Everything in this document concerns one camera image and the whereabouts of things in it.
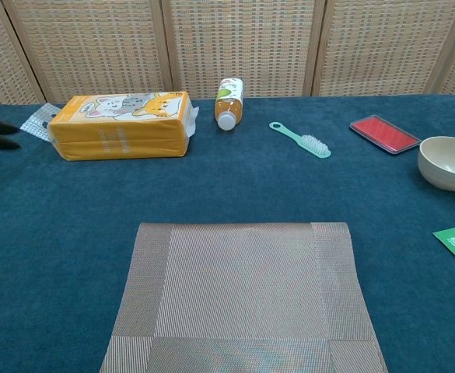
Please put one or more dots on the brown woven placemat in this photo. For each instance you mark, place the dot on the brown woven placemat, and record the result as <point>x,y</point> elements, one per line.
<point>235,295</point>

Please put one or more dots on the beige bowl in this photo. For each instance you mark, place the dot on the beige bowl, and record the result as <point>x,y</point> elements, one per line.
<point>446,163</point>

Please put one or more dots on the teal felt table cover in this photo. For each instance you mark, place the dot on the teal felt table cover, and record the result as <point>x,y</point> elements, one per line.
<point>56,233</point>

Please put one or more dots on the orange cat tissue pack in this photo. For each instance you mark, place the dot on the orange cat tissue pack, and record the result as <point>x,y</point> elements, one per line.
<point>118,136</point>

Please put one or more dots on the tea bottle white cap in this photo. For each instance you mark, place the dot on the tea bottle white cap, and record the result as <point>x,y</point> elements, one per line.
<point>228,107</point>

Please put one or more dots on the woven bamboo folding screen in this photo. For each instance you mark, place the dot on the woven bamboo folding screen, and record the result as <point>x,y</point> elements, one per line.
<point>235,42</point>

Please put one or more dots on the mint green brush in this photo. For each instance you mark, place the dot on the mint green brush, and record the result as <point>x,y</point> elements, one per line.
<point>312,145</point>

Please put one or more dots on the red pad clear case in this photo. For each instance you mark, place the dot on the red pad clear case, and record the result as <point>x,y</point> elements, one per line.
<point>384,134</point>

